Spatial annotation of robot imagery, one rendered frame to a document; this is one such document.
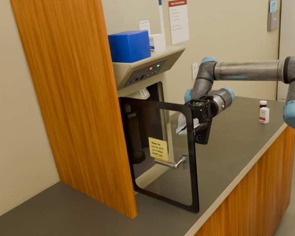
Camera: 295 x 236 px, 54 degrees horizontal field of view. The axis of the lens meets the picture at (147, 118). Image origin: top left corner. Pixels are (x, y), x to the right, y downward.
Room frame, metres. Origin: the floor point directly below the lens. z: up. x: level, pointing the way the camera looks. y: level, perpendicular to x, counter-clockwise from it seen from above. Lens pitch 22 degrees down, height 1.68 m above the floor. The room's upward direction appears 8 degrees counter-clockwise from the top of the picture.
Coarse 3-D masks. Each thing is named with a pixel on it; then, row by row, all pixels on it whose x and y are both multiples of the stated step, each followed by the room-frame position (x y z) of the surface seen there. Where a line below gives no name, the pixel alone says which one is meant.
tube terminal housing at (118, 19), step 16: (112, 0) 1.04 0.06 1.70; (128, 0) 1.10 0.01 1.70; (144, 0) 1.16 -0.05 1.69; (112, 16) 1.03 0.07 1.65; (128, 16) 1.09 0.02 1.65; (144, 16) 1.15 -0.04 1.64; (112, 32) 1.02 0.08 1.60; (160, 32) 1.21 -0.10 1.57; (144, 80) 1.12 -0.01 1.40; (160, 80) 1.19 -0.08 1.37; (160, 96) 1.22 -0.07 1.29
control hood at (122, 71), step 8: (168, 48) 1.13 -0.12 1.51; (176, 48) 1.10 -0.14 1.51; (184, 48) 1.13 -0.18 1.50; (152, 56) 1.00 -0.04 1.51; (160, 56) 1.02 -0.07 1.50; (168, 56) 1.07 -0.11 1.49; (176, 56) 1.13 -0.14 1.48; (112, 64) 0.97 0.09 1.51; (120, 64) 0.94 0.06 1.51; (128, 64) 0.92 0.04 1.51; (136, 64) 0.93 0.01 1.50; (144, 64) 0.97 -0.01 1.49; (152, 64) 1.02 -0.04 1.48; (168, 64) 1.13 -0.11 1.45; (120, 72) 0.94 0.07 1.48; (128, 72) 0.92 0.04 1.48; (160, 72) 1.14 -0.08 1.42; (120, 80) 0.95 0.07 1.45; (120, 88) 0.98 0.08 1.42
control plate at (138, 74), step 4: (164, 60) 1.07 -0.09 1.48; (156, 64) 1.04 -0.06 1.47; (160, 64) 1.07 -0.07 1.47; (144, 68) 0.99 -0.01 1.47; (148, 68) 1.02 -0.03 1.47; (152, 68) 1.04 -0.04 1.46; (156, 68) 1.07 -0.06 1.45; (160, 68) 1.10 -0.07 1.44; (136, 72) 0.97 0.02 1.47; (140, 72) 0.99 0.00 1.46; (144, 72) 1.02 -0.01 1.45; (148, 72) 1.05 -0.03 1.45; (152, 72) 1.07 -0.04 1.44; (132, 76) 0.97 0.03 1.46; (136, 76) 0.99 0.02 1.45; (140, 76) 1.02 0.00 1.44; (144, 76) 1.05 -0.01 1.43; (148, 76) 1.08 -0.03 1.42; (128, 80) 0.97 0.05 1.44; (132, 80) 0.99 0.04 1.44; (140, 80) 1.05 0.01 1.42; (128, 84) 1.00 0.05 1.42
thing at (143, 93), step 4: (144, 88) 1.16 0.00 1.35; (136, 92) 1.12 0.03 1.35; (140, 92) 1.13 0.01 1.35; (144, 92) 1.14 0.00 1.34; (148, 92) 1.18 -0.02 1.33; (124, 96) 1.11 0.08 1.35; (128, 96) 1.11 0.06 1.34; (132, 96) 1.11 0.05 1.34; (136, 96) 1.11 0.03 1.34; (140, 96) 1.12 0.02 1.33; (144, 96) 1.13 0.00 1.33; (148, 96) 1.15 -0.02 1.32
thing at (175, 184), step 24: (120, 96) 0.97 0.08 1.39; (144, 120) 0.90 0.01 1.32; (168, 120) 0.84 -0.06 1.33; (192, 120) 0.78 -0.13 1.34; (144, 144) 0.91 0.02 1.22; (168, 144) 0.84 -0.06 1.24; (192, 144) 0.78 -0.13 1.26; (144, 168) 0.92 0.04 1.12; (168, 168) 0.85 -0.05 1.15; (192, 168) 0.79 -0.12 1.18; (144, 192) 0.93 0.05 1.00; (168, 192) 0.86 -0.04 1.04; (192, 192) 0.79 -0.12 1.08
